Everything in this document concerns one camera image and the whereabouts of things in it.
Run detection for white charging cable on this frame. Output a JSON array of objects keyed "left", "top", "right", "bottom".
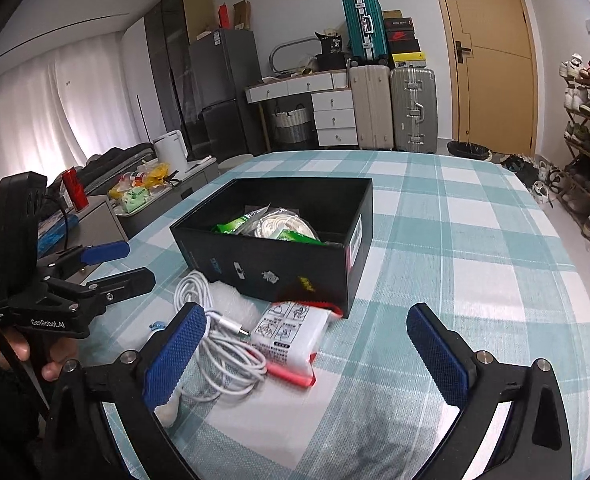
[{"left": 172, "top": 270, "right": 269, "bottom": 403}]

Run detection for teal suitcase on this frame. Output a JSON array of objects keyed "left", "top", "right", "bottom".
[{"left": 341, "top": 0, "right": 390, "bottom": 67}]

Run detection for green packet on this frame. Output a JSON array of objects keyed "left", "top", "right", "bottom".
[{"left": 120, "top": 187, "right": 150, "bottom": 216}]

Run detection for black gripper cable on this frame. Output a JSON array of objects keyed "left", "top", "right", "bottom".
[{"left": 45, "top": 195, "right": 74, "bottom": 254}]

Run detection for yellow plastic bag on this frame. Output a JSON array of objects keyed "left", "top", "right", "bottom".
[{"left": 140, "top": 161, "right": 170, "bottom": 187}]

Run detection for black trash bin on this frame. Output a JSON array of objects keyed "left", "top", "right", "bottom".
[{"left": 447, "top": 141, "right": 493, "bottom": 161}]

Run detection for black paper bag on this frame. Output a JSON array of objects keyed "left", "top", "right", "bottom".
[{"left": 315, "top": 31, "right": 348, "bottom": 73}]

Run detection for brown cardboard box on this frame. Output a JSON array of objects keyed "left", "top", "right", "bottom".
[{"left": 232, "top": 0, "right": 252, "bottom": 31}]

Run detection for wicker basket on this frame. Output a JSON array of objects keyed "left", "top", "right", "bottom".
[{"left": 270, "top": 107, "right": 312, "bottom": 146}]

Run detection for white desk with drawers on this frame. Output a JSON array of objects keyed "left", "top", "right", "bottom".
[{"left": 245, "top": 71, "right": 358, "bottom": 148}]

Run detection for cream shoelaces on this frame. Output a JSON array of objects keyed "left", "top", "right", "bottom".
[{"left": 252, "top": 209, "right": 320, "bottom": 243}]

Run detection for black yellow shoe box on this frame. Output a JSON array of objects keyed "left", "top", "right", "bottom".
[{"left": 392, "top": 52, "right": 426, "bottom": 69}]

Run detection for person's left forearm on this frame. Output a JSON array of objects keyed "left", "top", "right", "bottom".
[{"left": 0, "top": 340, "right": 50, "bottom": 480}]

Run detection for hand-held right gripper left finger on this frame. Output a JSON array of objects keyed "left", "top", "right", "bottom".
[{"left": 45, "top": 301, "right": 208, "bottom": 480}]

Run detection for dark cloth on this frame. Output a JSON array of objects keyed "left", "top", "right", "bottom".
[{"left": 77, "top": 142, "right": 156, "bottom": 182}]

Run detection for black cardboard box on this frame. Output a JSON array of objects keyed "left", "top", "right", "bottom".
[{"left": 169, "top": 176, "right": 374, "bottom": 320}]

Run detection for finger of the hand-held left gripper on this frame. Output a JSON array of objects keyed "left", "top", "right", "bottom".
[
  {"left": 50, "top": 266, "right": 156, "bottom": 318},
  {"left": 37, "top": 240, "right": 130, "bottom": 281}
]

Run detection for white packet with red edge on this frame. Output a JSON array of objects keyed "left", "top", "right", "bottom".
[{"left": 249, "top": 301, "right": 346, "bottom": 389}]

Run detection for person's left hand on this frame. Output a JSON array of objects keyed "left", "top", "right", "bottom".
[{"left": 2, "top": 330, "right": 79, "bottom": 383}]

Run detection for white appliance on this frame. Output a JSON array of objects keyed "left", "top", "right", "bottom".
[{"left": 153, "top": 130, "right": 190, "bottom": 176}]

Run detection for blue packet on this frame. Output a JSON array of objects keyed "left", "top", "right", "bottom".
[{"left": 37, "top": 212, "right": 78, "bottom": 253}]

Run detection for white power adapter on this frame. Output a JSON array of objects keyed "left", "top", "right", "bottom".
[{"left": 155, "top": 390, "right": 184, "bottom": 427}]

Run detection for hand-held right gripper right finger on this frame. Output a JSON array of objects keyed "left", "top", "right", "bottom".
[{"left": 406, "top": 302, "right": 573, "bottom": 480}]

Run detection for teal checked tablecloth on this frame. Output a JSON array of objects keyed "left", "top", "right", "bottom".
[{"left": 82, "top": 150, "right": 590, "bottom": 480}]

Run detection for beige suitcase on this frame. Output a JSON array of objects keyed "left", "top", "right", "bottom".
[{"left": 349, "top": 64, "right": 394, "bottom": 151}]

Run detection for white curved metal frame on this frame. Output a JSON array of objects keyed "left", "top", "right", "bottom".
[{"left": 269, "top": 37, "right": 326, "bottom": 81}]

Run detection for small green sachet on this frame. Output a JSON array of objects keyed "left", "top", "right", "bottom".
[{"left": 216, "top": 212, "right": 260, "bottom": 236}]

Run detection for loose pile of shoes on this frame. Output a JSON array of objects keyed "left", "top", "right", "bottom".
[{"left": 500, "top": 152, "right": 558, "bottom": 209}]

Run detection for wooden door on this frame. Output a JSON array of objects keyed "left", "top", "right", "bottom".
[{"left": 427, "top": 0, "right": 540, "bottom": 153}]

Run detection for red bottle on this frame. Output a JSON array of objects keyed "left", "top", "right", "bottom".
[{"left": 62, "top": 169, "right": 90, "bottom": 212}]

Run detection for grey side table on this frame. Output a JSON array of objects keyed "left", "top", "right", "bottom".
[{"left": 40, "top": 157, "right": 220, "bottom": 246}]

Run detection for dark tall cabinet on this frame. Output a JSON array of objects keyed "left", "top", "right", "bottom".
[{"left": 142, "top": 0, "right": 216, "bottom": 148}]

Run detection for grey refrigerator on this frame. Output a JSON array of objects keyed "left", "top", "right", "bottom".
[{"left": 189, "top": 29, "right": 263, "bottom": 161}]

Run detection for silver suitcase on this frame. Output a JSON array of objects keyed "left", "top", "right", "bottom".
[{"left": 390, "top": 66, "right": 438, "bottom": 155}]

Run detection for white curtain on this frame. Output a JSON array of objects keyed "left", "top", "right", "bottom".
[{"left": 0, "top": 30, "right": 148, "bottom": 246}]

